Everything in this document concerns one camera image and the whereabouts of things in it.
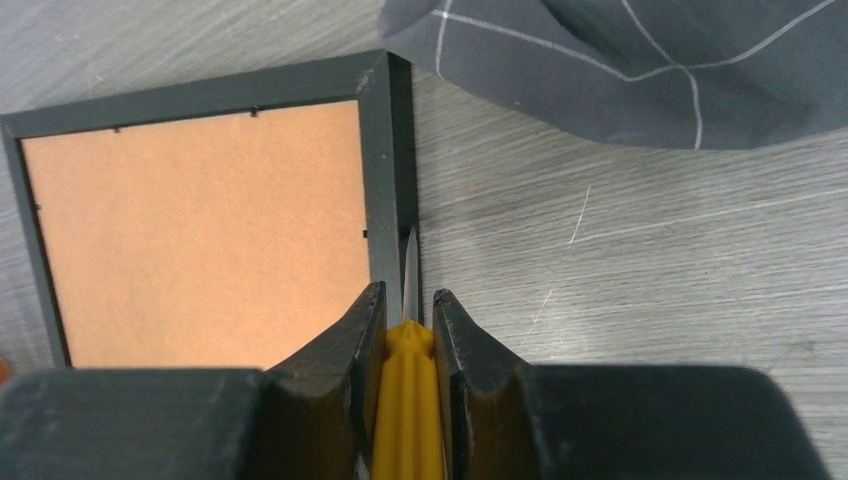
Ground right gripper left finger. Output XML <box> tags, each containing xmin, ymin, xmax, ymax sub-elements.
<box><xmin>1</xmin><ymin>282</ymin><xmax>387</xmax><ymax>479</ymax></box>

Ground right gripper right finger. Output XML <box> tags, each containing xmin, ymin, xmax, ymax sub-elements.
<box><xmin>433</xmin><ymin>289</ymin><xmax>829</xmax><ymax>479</ymax></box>

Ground yellow handled screwdriver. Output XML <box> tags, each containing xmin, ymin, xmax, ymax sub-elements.
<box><xmin>370</xmin><ymin>229</ymin><xmax>446</xmax><ymax>479</ymax></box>

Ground black picture frame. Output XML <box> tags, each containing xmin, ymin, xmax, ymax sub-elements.
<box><xmin>1</xmin><ymin>50</ymin><xmax>418</xmax><ymax>368</ymax></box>

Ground grey checked cloth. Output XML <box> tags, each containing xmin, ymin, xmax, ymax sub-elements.
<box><xmin>378</xmin><ymin>0</ymin><xmax>847</xmax><ymax>150</ymax></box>

